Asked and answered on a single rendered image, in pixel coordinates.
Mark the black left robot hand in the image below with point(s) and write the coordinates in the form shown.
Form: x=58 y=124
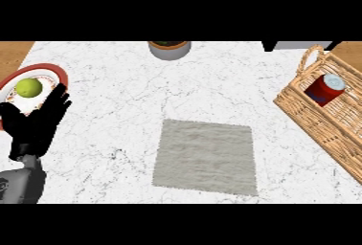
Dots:
x=35 y=122

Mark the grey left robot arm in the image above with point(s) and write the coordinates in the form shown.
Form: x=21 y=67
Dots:
x=22 y=182

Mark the grey placemat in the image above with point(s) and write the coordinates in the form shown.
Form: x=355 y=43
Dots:
x=205 y=157

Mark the wicker basket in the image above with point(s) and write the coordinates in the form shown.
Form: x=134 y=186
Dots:
x=325 y=122

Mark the red can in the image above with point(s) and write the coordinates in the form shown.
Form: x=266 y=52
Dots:
x=325 y=89

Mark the green lime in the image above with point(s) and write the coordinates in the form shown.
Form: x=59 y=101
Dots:
x=28 y=87

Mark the red rimmed white plate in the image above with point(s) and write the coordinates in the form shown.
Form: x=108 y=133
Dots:
x=44 y=79

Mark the grey pot with orange rim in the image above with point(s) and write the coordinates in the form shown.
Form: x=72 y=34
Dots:
x=168 y=51

